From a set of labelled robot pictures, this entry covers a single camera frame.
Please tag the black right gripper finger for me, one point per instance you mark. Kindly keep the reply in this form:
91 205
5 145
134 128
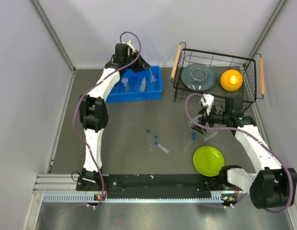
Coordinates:
200 130
202 112

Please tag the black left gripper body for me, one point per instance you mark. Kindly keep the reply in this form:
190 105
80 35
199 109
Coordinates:
131 56

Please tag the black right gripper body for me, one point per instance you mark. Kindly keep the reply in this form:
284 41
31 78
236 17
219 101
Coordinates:
214 118

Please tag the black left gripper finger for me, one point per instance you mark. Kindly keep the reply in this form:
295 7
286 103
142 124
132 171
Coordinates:
142 61
136 67

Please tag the small clear glass funnel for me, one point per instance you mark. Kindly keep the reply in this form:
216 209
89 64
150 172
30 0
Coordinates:
152 77

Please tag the clear plastic bag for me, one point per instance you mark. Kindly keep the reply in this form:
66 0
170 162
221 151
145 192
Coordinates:
143 85

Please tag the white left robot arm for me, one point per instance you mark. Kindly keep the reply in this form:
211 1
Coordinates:
94 116

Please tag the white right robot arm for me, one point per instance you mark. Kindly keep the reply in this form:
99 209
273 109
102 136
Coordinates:
272 187

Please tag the clear test tube rack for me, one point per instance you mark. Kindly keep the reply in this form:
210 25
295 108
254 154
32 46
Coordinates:
210 133

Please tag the blue plastic bin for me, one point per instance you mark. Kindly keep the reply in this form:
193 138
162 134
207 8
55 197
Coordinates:
153 90

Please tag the lime green plate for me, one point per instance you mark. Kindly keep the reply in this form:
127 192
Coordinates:
208 161

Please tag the blue-grey ceramic plate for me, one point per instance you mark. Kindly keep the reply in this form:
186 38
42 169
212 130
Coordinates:
198 77

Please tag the orange collapsible funnel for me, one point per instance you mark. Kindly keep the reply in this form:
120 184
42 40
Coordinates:
231 80

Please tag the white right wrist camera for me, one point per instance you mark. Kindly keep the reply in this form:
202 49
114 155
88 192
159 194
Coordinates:
207 101

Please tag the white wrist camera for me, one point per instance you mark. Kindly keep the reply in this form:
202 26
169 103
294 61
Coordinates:
131 46
207 101

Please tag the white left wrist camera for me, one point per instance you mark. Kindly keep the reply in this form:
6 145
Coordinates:
131 46

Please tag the black wire basket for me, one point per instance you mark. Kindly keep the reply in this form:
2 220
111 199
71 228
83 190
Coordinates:
219 63

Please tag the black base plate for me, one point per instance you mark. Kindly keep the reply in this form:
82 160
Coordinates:
160 185

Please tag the grey slotted cable duct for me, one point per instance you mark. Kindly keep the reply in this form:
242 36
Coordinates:
214 197

